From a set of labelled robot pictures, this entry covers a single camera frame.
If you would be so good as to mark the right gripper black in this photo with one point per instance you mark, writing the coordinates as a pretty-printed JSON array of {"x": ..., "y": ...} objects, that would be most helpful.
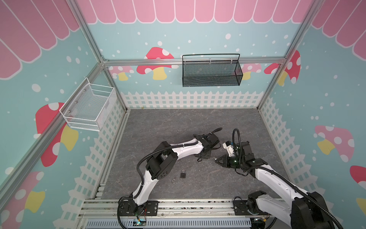
[{"x": 228, "y": 160}]

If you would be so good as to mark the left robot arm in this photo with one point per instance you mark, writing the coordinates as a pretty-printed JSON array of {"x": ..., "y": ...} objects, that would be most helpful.
[{"x": 158, "y": 164}]

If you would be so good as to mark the black wire mesh basket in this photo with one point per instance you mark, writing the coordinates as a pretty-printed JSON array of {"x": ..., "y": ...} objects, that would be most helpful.
[{"x": 208, "y": 70}]

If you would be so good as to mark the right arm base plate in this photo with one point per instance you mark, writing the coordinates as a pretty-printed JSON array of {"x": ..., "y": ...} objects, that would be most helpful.
[{"x": 241, "y": 209}]

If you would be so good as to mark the white wire mesh basket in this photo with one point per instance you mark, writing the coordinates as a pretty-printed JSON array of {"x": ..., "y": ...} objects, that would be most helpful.
[{"x": 89, "y": 106}]

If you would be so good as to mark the white slotted cable duct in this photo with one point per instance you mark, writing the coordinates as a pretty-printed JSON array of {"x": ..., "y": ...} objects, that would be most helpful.
[{"x": 188, "y": 223}]

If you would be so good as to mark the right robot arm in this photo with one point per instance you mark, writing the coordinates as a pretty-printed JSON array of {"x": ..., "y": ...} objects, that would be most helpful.
[{"x": 298, "y": 208}]

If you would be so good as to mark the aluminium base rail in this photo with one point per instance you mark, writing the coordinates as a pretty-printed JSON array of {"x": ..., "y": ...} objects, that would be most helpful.
[{"x": 169, "y": 208}]

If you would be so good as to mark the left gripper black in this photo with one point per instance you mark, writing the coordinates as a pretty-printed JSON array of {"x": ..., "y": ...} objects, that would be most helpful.
[{"x": 208, "y": 156}]

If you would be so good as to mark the green circuit board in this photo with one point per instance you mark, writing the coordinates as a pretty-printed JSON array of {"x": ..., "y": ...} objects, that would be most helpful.
[
  {"x": 261, "y": 220},
  {"x": 139, "y": 222}
]

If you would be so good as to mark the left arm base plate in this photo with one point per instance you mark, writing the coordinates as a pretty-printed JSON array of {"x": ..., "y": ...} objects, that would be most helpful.
[{"x": 148, "y": 208}]

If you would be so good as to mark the left green circuit board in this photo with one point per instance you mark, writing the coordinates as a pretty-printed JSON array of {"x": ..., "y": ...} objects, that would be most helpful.
[{"x": 139, "y": 222}]

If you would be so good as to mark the black padlock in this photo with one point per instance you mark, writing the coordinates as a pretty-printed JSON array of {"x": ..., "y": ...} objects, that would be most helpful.
[{"x": 183, "y": 174}]

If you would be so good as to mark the right green circuit board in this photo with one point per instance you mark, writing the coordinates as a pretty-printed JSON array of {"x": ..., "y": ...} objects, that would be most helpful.
[{"x": 261, "y": 220}]

